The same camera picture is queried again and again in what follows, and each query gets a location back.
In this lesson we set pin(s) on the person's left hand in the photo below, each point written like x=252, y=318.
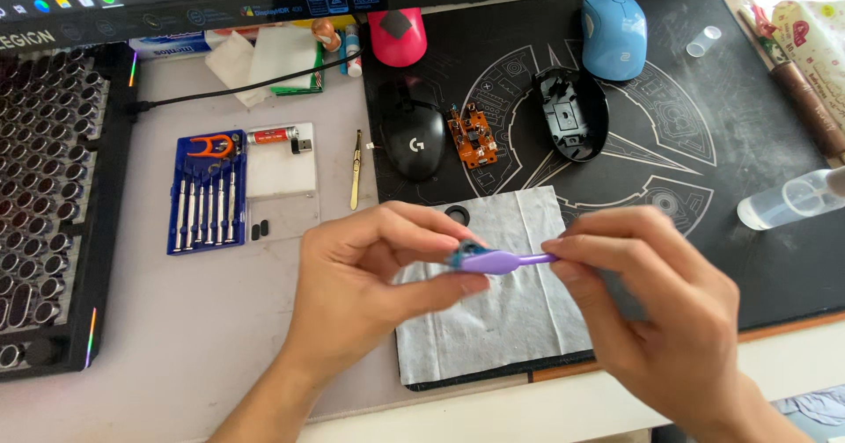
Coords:
x=343, y=291

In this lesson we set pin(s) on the pink computer mouse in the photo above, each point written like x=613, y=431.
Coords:
x=396, y=40

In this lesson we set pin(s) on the white cleaning wipe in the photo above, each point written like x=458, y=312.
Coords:
x=502, y=324

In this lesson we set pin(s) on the clear plastic bottle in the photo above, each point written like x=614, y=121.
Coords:
x=785, y=199

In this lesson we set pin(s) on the small black mouse foot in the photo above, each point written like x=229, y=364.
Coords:
x=264, y=228
x=255, y=232

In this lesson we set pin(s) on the small dark mouse part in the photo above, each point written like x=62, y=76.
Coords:
x=470, y=250

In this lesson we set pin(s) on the blue screwdriver case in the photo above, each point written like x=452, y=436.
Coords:
x=241, y=185

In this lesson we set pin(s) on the black mouse shell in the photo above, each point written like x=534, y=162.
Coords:
x=412, y=136
x=571, y=116

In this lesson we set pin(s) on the black printed desk mat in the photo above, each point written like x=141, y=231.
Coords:
x=713, y=139

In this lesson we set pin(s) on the small brown toy figure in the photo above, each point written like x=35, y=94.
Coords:
x=325, y=34

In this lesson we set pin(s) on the black keyboard without keycaps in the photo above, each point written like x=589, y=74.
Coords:
x=46, y=192

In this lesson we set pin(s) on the blue white mint box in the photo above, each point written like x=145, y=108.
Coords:
x=168, y=44

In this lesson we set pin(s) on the clear plastic case lid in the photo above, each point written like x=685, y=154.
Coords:
x=284, y=212

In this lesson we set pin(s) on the purple toothbrush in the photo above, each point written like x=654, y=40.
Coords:
x=508, y=261

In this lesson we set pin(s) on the red battery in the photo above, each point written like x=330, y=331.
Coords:
x=270, y=135

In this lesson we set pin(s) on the grey desk mat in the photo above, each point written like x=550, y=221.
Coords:
x=198, y=311

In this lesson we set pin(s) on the grey blue fabric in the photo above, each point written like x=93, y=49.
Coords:
x=815, y=413

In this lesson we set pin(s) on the row of small screwdrivers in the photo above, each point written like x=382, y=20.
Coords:
x=210, y=205

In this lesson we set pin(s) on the cream patterned pouch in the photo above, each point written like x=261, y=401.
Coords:
x=815, y=40

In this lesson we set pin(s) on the brown tube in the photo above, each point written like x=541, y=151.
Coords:
x=809, y=106

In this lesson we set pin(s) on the green packet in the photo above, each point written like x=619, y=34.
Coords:
x=318, y=77

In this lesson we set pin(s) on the orange keycap puller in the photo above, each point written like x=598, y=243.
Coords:
x=210, y=146

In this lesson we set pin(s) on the white glue stick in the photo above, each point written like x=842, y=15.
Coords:
x=354, y=50

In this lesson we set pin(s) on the clear plastic cap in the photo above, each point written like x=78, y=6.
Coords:
x=704, y=41

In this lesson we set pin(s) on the black mouse top shell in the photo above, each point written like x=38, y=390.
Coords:
x=412, y=136

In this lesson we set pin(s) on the person's right hand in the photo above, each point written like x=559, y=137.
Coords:
x=667, y=311

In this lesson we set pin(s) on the crumpled white tissue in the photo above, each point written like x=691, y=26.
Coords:
x=228, y=67

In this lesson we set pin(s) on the folded white paper towel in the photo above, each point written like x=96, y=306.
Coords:
x=284, y=53

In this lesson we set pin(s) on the black mouse bottom shell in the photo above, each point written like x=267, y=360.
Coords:
x=571, y=116

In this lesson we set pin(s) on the orange mouse circuit board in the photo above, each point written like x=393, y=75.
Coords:
x=472, y=136

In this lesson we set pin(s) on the blue computer mouse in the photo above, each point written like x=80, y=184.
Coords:
x=614, y=37

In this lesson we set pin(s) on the gold tweezers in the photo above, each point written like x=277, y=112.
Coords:
x=356, y=172

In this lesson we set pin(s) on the small black usb dongle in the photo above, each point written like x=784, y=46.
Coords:
x=302, y=145

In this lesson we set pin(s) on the red patterned wrapper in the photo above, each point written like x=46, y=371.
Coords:
x=752, y=7

